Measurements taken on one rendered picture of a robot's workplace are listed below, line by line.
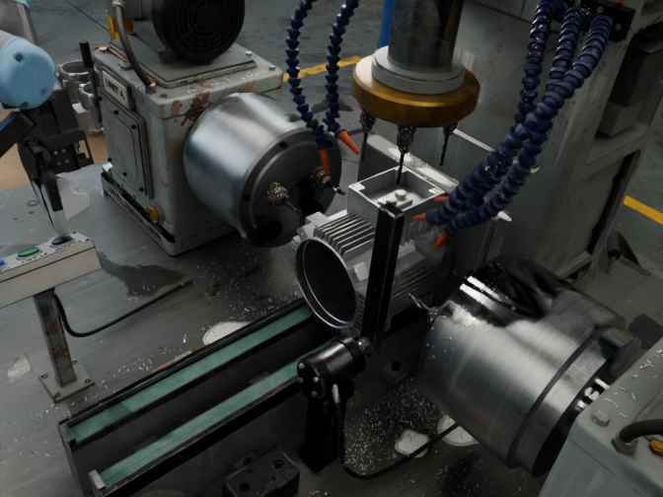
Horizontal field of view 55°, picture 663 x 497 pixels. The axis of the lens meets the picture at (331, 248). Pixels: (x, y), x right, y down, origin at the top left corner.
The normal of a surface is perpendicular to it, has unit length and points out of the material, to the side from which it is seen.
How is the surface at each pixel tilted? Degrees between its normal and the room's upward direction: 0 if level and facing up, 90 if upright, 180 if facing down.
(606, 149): 3
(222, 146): 51
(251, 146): 36
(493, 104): 90
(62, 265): 69
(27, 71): 93
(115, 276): 0
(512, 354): 43
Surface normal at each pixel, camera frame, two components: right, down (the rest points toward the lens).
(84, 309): 0.07, -0.78
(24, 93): 0.86, 0.40
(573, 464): -0.75, 0.36
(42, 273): 0.63, 0.19
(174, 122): 0.66, 0.51
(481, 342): -0.54, -0.21
